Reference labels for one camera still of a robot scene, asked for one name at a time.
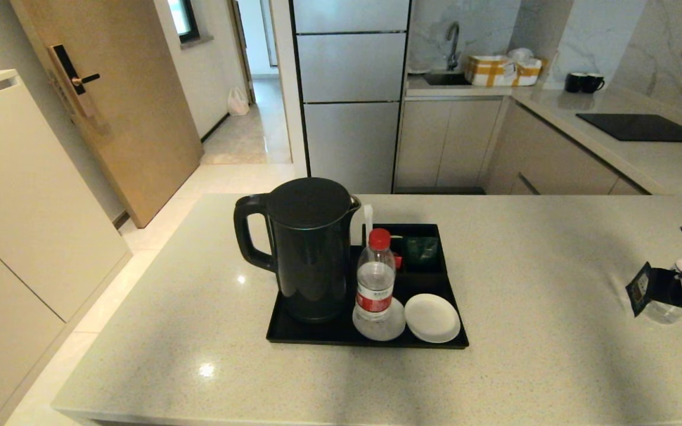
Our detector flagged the small yellow taped cardboard box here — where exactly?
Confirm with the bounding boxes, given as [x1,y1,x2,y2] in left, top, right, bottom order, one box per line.
[513,58,546,88]

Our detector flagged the black serving tray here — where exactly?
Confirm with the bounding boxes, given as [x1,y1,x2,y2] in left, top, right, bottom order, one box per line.
[266,223,469,349]

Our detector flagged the white tall cabinet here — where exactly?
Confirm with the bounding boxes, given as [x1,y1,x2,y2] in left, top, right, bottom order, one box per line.
[0,70,131,426]

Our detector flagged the round white coaster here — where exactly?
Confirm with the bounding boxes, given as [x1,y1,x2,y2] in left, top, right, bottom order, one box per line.
[352,298,406,342]
[404,293,461,344]

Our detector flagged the beige kitchen base cabinets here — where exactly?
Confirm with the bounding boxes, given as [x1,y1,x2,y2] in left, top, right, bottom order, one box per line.
[393,98,652,197]

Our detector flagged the red cap water bottle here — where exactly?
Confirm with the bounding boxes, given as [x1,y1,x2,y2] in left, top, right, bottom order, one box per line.
[354,228,397,323]
[643,257,682,325]

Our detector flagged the black gold door lock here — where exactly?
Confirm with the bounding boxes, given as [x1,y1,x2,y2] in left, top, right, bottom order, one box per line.
[46,45,100,119]

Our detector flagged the light wooden door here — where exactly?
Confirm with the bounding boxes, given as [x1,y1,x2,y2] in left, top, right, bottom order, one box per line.
[9,0,204,230]

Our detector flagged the silver refrigerator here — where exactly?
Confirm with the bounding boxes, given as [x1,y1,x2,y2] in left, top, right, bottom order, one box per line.
[291,0,411,195]

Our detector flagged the chrome kitchen faucet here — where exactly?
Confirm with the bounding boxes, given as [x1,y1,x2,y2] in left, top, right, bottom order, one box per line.
[446,22,461,72]

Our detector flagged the dark kitchen sink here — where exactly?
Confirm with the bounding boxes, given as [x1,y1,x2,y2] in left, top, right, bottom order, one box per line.
[424,71,471,88]

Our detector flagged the black electric kettle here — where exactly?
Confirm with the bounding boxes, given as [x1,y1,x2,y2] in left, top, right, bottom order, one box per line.
[234,177,362,324]

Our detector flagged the dark framed window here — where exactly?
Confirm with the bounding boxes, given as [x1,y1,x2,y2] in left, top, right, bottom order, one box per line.
[166,0,200,45]

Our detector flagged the large yellow taped cardboard box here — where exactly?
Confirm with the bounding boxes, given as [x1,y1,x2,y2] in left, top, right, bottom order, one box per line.
[465,55,516,88]

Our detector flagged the black induction cooktop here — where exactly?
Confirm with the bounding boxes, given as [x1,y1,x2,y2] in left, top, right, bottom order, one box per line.
[576,114,682,144]

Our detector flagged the white plastic bag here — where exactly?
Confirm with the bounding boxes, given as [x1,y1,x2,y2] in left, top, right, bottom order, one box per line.
[227,88,250,117]

